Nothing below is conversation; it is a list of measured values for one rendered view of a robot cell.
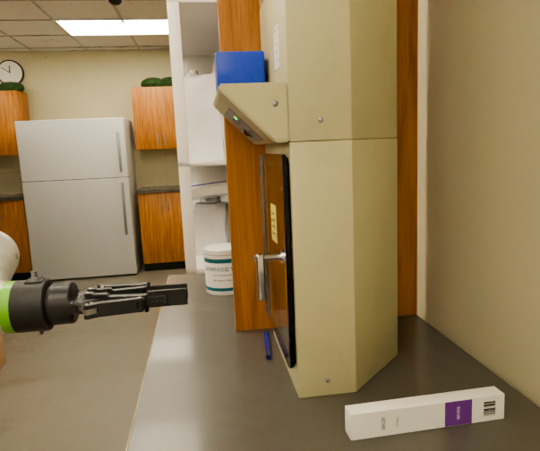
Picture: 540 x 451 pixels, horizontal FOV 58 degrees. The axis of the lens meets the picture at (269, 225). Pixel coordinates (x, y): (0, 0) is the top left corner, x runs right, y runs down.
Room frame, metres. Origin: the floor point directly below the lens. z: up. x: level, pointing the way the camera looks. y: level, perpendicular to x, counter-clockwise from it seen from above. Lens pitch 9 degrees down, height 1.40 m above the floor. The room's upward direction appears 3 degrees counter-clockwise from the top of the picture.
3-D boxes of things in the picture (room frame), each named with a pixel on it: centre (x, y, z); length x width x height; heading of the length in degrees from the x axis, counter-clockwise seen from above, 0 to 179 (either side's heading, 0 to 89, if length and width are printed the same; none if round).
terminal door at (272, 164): (1.01, -0.01, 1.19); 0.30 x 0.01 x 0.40; 7
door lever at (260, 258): (0.90, 0.00, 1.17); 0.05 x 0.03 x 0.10; 97
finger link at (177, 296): (0.86, 0.19, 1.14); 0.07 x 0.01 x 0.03; 98
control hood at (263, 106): (1.00, 0.04, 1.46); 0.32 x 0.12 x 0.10; 8
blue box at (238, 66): (1.10, 0.05, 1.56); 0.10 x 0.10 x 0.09; 8
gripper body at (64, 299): (0.85, 0.35, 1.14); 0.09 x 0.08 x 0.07; 98
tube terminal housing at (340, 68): (1.03, -0.14, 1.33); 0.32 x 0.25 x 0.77; 8
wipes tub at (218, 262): (1.58, 0.15, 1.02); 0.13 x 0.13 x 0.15
